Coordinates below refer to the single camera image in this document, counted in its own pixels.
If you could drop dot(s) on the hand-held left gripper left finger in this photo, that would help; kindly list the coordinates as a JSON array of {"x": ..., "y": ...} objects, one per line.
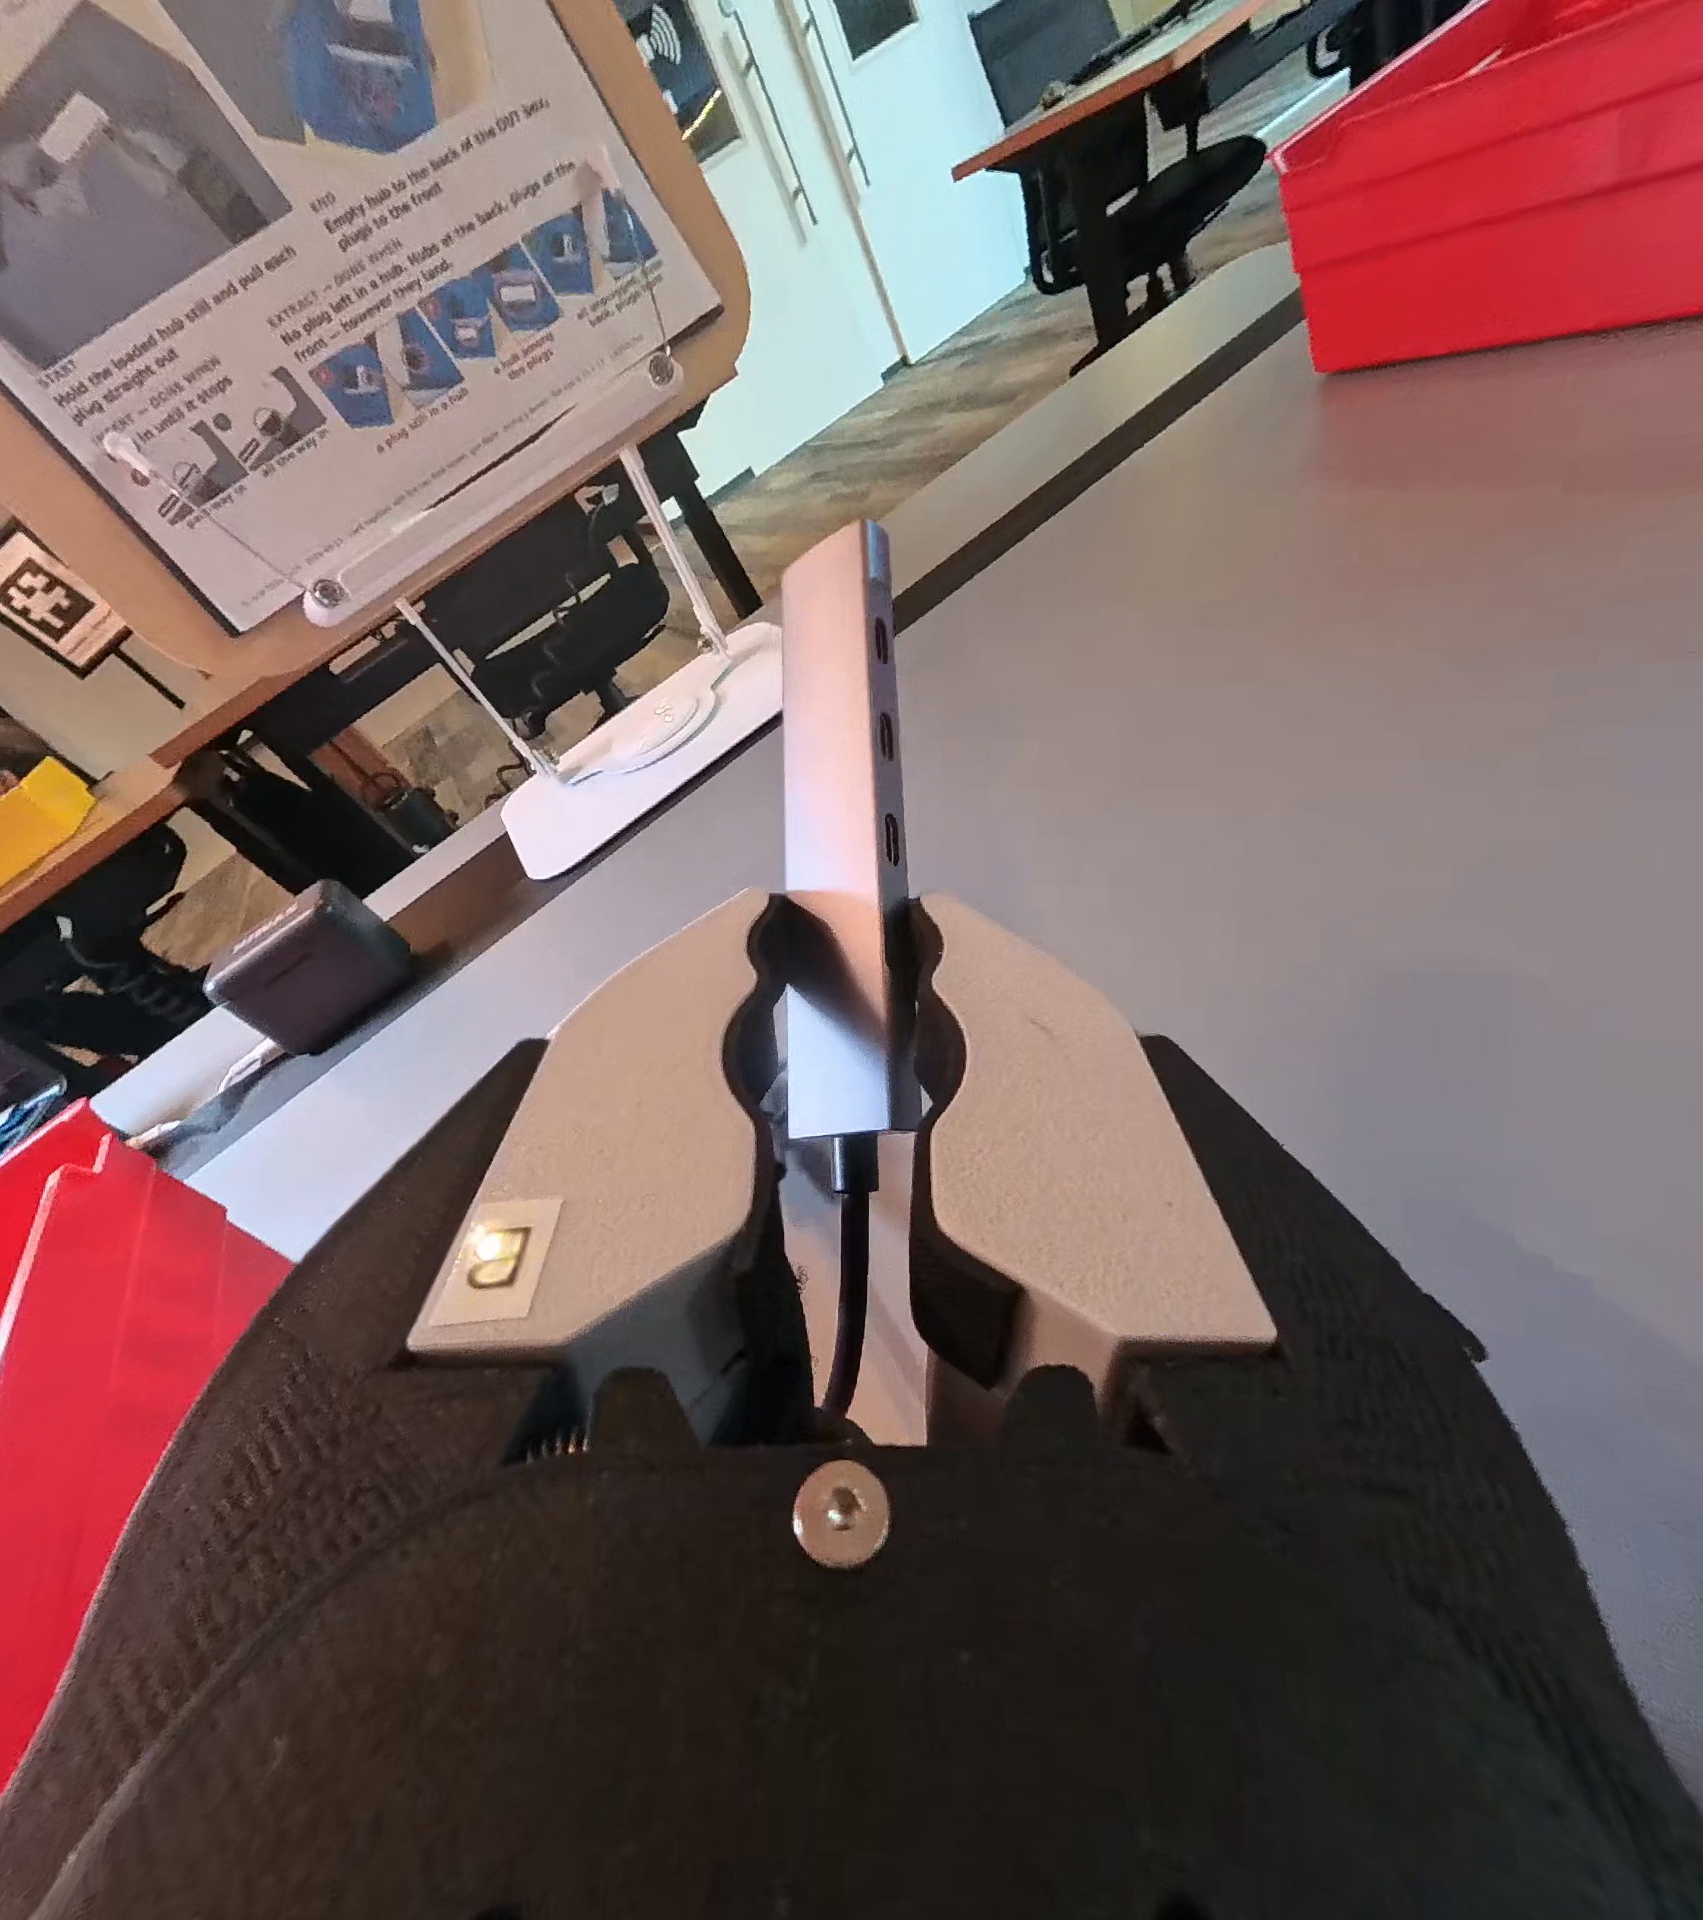
[{"x": 612, "y": 1125}]

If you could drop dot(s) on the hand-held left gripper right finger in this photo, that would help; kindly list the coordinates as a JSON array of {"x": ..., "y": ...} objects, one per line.
[{"x": 1092, "y": 1184}]

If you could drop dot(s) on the grey usb hub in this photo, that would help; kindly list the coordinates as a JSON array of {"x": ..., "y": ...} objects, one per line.
[{"x": 836, "y": 900}]

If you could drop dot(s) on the black charger box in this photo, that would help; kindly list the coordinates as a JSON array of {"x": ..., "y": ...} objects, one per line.
[{"x": 310, "y": 974}]

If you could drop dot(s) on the black office chair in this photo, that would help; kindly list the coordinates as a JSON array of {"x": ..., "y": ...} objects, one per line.
[
  {"x": 566, "y": 600},
  {"x": 1166, "y": 194}
]

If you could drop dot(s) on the wooden office desk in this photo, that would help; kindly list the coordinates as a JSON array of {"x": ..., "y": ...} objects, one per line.
[
  {"x": 131, "y": 824},
  {"x": 1092, "y": 91}
]

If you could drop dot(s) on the black and white marker sign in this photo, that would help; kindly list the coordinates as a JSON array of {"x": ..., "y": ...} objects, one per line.
[{"x": 41, "y": 600}]

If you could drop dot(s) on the phone icon door sign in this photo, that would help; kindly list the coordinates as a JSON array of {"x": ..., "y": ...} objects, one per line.
[
  {"x": 678, "y": 61},
  {"x": 874, "y": 23}
]

